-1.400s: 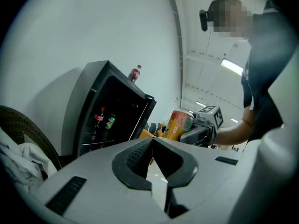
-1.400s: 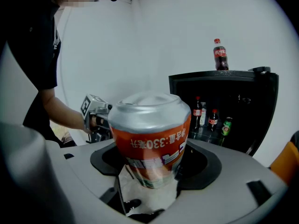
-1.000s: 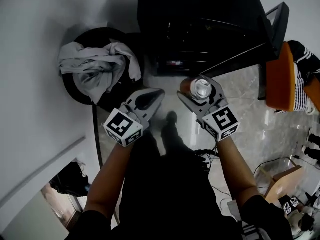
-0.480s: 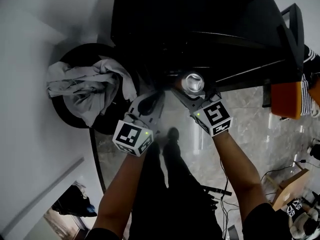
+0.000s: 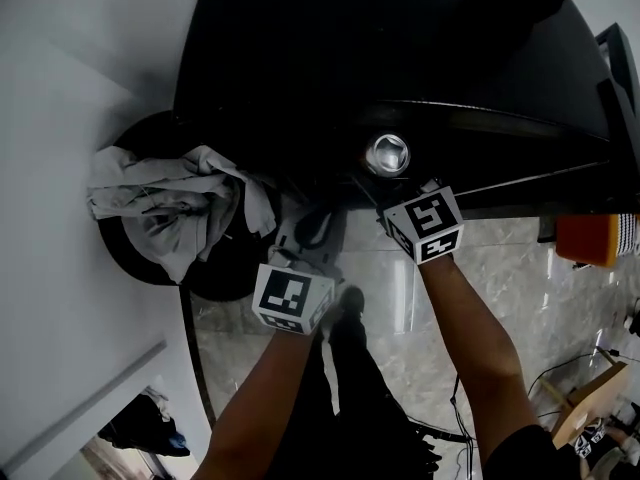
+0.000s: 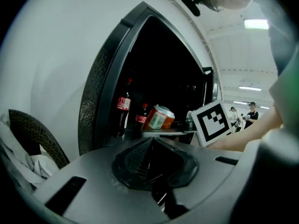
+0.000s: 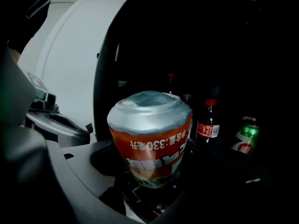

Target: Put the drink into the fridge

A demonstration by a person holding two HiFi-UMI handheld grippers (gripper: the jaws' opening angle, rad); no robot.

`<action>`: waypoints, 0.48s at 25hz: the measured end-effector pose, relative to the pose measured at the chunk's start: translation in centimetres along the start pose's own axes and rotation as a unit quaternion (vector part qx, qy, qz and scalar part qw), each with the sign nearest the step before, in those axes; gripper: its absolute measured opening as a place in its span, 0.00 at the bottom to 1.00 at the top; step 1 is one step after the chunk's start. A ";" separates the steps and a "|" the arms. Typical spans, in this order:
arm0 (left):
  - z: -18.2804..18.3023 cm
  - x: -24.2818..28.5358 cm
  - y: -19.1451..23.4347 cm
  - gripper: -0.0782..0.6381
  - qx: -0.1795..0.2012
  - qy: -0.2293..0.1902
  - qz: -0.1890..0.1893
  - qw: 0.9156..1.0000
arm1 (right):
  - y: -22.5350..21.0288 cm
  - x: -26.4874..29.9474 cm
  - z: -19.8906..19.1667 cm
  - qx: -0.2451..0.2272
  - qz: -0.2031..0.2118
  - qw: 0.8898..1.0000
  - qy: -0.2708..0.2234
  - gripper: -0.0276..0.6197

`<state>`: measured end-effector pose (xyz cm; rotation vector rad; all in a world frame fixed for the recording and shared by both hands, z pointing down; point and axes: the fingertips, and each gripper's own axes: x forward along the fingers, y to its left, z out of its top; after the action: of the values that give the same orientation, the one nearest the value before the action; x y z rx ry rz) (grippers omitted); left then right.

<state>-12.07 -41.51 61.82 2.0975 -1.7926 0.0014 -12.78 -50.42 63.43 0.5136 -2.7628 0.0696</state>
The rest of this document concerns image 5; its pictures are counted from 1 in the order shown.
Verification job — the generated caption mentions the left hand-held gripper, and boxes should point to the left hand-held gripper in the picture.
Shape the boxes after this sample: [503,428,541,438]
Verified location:
[251,206,347,337]

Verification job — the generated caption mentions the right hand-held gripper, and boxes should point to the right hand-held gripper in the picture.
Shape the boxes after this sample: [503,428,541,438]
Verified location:
[376,178,466,267]

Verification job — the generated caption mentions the black mini fridge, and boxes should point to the black mini fridge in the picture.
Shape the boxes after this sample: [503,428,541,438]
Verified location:
[171,0,640,220]

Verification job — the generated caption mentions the person's left forearm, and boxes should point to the person's left forearm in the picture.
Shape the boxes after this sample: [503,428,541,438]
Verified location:
[191,317,327,480]

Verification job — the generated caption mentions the person's right forearm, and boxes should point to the person's right forearm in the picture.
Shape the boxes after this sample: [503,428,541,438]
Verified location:
[416,254,532,470]

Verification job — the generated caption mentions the person's black shoe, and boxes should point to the person's black shoe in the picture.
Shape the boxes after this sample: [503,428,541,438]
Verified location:
[339,285,367,315]

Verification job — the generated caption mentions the grey cloth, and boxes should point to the grey cloth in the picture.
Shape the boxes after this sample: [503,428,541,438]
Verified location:
[86,144,279,285]

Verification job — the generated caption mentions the orange sofa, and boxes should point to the orange sofa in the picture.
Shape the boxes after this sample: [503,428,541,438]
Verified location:
[537,212,622,270]

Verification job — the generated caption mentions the person's black trousers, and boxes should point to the person's black trousers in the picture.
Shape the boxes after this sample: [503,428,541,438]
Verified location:
[284,311,452,480]

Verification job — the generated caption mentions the dark wicker basket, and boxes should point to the dark wicker basket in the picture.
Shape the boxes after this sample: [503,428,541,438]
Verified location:
[96,109,282,303]

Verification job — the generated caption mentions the black white striped blanket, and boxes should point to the black white striped blanket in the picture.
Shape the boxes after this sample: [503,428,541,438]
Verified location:
[614,212,640,259]

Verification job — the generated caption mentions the wooden chair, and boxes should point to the wooden chair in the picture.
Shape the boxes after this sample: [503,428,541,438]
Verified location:
[544,359,632,450]

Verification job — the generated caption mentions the person's black shirt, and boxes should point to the person's black shirt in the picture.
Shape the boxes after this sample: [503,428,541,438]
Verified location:
[481,422,587,480]

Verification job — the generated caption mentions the black bag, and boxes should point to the black bag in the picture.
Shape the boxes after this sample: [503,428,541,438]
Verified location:
[96,392,192,459]

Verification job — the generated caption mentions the spare gripper device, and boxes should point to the spare gripper device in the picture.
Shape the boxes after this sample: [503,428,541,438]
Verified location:
[573,419,610,458]

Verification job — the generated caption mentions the black floor cable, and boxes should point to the black floor cable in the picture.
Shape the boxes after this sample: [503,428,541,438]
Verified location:
[526,352,602,410]
[449,372,477,480]

